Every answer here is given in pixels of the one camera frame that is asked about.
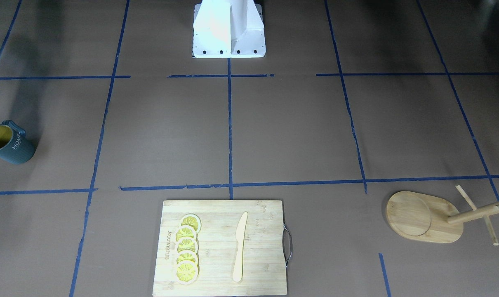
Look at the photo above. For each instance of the dark teal mug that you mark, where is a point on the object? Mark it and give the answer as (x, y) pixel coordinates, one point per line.
(15, 148)

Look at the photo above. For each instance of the white pillar with base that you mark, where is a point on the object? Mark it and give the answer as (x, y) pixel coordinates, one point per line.
(228, 29)

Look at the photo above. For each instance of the bamboo cutting board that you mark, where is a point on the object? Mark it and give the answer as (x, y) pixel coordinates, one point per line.
(203, 231)

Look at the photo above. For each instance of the yellow plastic knife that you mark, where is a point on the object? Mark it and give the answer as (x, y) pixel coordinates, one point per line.
(240, 238)

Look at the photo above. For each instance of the wooden cup rack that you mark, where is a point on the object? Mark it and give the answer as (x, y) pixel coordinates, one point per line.
(422, 217)

